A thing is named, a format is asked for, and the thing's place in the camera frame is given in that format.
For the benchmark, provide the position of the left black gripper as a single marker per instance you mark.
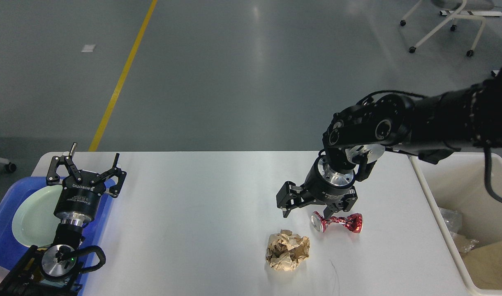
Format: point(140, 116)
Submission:
point(80, 199)

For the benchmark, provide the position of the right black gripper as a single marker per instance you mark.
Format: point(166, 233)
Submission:
point(323, 185)

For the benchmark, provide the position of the crushed red can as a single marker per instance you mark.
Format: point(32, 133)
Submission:
point(353, 222)

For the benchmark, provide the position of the brown paper ball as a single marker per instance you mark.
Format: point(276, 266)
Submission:
point(285, 251)

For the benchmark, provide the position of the mint green plate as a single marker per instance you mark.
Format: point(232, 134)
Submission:
point(34, 222)

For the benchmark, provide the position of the square aluminium foil tray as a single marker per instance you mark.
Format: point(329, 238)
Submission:
point(453, 220)

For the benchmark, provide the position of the aluminium foil sheet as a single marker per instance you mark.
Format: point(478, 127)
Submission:
point(464, 244)

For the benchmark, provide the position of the brown paper bag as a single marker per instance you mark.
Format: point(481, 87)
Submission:
point(484, 265)

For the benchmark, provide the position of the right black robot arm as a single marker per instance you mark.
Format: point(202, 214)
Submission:
point(429, 128)

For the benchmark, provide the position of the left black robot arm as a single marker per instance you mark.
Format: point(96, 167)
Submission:
point(55, 268)

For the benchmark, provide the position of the left floor plate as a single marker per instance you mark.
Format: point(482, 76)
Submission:
point(341, 140)

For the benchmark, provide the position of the floor plate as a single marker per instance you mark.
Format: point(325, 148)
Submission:
point(341, 140)
point(364, 139)

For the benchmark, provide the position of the right floor plate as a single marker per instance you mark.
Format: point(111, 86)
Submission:
point(364, 139)

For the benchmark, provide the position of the white furniture leg with caster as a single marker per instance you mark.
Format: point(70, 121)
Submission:
point(8, 165)

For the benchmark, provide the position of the blue plastic tray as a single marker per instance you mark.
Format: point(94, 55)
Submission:
point(10, 249)

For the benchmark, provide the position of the white floor label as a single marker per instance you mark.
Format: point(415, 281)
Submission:
point(88, 48)

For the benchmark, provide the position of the beige plastic bin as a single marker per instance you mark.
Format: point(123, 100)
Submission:
point(456, 183)

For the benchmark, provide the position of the white rolling chair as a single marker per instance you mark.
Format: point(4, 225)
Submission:
point(459, 9)

